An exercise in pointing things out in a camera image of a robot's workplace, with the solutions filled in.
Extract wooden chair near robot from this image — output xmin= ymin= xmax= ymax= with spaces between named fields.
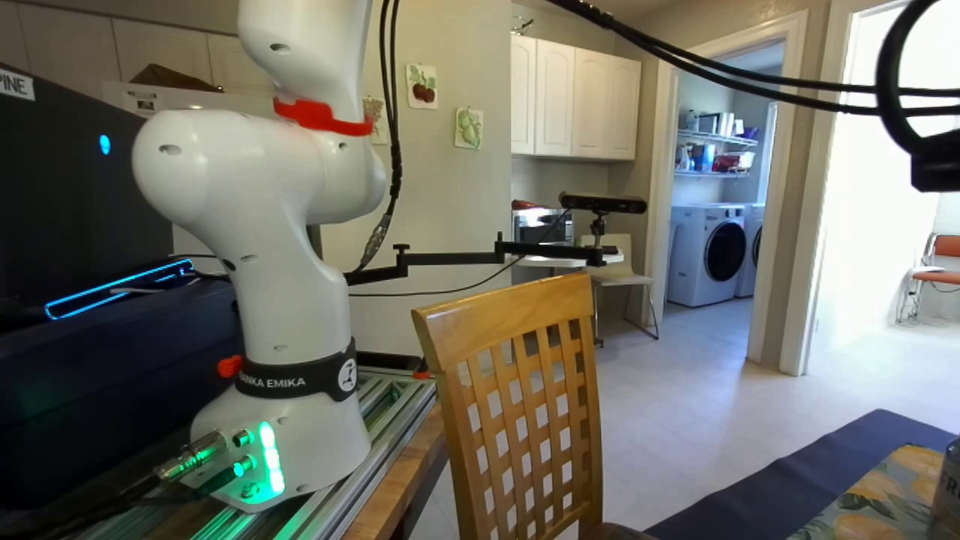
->
xmin=409 ymin=270 xmax=609 ymax=540

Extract white washing machine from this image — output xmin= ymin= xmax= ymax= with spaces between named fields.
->
xmin=667 ymin=205 xmax=746 ymax=310

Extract black computer case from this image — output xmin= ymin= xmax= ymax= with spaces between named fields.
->
xmin=0 ymin=66 xmax=240 ymax=506

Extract lemon print tablecloth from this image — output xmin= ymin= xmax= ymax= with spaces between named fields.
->
xmin=785 ymin=443 xmax=953 ymax=540

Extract black camera on boom arm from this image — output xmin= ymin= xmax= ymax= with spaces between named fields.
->
xmin=347 ymin=192 xmax=649 ymax=284

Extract white wall cabinets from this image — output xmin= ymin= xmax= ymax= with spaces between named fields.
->
xmin=510 ymin=34 xmax=643 ymax=161

